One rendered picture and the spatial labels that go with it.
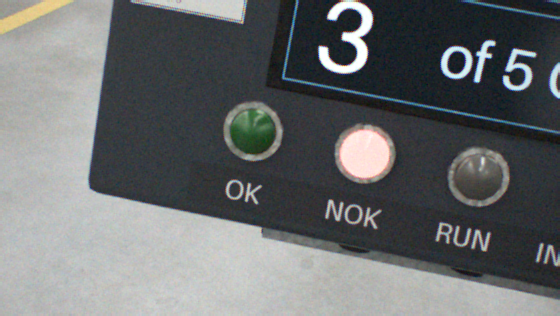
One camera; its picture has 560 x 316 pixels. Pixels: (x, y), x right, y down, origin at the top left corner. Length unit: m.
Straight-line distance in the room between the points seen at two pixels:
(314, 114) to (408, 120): 0.04
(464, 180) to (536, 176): 0.03
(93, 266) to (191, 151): 1.82
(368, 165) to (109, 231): 1.98
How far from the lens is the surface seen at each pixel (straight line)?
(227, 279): 2.19
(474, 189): 0.37
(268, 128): 0.37
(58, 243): 2.28
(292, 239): 0.47
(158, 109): 0.39
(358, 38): 0.37
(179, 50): 0.38
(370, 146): 0.37
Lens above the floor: 1.28
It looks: 27 degrees down
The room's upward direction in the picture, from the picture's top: 10 degrees clockwise
